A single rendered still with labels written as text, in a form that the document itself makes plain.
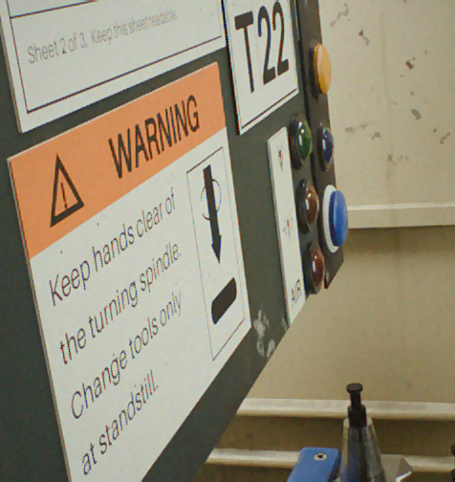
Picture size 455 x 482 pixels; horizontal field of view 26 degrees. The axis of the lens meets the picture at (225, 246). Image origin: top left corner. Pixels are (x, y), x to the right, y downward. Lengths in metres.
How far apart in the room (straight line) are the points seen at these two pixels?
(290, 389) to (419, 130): 0.41
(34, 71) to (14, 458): 0.09
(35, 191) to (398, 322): 1.11
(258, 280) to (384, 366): 0.95
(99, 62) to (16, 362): 0.09
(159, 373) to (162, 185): 0.06
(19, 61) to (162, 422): 0.13
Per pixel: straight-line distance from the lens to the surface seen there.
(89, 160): 0.27
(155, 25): 0.32
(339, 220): 0.52
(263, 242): 0.42
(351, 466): 0.92
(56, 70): 0.26
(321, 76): 0.51
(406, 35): 1.23
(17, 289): 0.23
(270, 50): 0.44
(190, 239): 0.33
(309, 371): 1.38
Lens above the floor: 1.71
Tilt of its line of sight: 17 degrees down
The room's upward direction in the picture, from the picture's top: 8 degrees counter-clockwise
